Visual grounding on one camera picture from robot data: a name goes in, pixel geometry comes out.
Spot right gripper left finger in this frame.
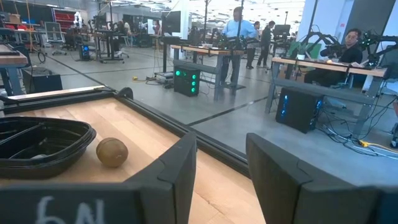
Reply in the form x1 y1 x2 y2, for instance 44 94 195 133
0 132 197 224

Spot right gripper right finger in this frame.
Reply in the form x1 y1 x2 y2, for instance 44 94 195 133
246 133 398 224

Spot brown kiwi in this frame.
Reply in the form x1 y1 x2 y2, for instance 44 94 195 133
96 137 129 169

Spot black plastic compartment container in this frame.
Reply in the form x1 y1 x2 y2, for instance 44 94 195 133
0 116 97 180

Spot computer tower blue lights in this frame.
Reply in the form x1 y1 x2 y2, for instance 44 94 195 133
275 86 325 134

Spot computer tower green lights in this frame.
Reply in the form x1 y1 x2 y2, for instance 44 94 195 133
173 65 201 97

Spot wooden top workbench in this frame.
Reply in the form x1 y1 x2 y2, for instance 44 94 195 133
0 43 29 96
266 57 388 139
170 44 246 101

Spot small plant white pot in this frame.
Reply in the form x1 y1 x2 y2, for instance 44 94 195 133
294 42 312 60

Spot person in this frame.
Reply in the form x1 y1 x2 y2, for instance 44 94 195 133
303 27 364 88
257 20 276 68
221 6 258 85
246 21 261 70

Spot black box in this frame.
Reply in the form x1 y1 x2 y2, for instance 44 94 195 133
21 67 63 94

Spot black computer monitor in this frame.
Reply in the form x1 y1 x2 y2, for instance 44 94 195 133
273 24 292 37
161 11 182 35

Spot red shelf rack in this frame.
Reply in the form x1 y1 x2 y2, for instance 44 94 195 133
52 8 77 32

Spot black aluminium table frame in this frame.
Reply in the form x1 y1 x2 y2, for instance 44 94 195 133
0 86 249 179

